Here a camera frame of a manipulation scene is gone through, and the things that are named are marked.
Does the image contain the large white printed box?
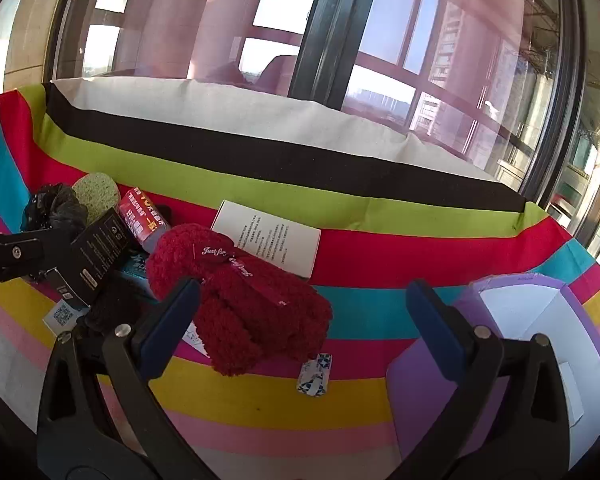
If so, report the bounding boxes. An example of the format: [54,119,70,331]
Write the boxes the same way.
[211,200,322,279]

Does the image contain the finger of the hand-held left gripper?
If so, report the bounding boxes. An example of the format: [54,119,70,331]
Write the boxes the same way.
[0,230,83,288]

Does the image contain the green round sponge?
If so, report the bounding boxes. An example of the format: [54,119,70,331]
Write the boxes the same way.
[71,172,121,226]

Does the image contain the red printed packet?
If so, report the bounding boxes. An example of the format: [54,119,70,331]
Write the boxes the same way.
[117,187,173,253]

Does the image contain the red fluffy socks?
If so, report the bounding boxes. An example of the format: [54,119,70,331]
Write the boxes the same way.
[145,222,333,377]

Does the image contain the rainbow striped tablecloth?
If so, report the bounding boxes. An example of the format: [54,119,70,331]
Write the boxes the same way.
[0,77,600,480]

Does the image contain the shiny grey-black scrunchie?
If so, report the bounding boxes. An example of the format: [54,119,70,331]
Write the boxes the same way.
[22,183,88,241]

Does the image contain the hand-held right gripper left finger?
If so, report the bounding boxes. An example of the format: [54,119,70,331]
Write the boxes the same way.
[36,276,217,480]

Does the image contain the small blue-white packet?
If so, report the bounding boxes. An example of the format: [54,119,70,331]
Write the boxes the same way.
[295,352,333,397]

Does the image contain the purple cardboard box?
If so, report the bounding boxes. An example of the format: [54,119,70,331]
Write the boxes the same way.
[386,272,600,480]

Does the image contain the white box with code print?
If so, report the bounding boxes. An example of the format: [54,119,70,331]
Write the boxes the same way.
[42,297,91,336]

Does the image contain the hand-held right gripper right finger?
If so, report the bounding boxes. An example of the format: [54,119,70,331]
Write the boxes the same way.
[380,279,573,480]

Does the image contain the dark window frame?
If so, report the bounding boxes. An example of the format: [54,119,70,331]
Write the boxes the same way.
[45,0,600,261]

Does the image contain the black dotted scrunchie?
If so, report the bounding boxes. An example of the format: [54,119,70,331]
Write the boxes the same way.
[85,280,153,333]

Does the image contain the black printed box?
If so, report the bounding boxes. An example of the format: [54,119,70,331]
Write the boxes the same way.
[45,207,141,308]

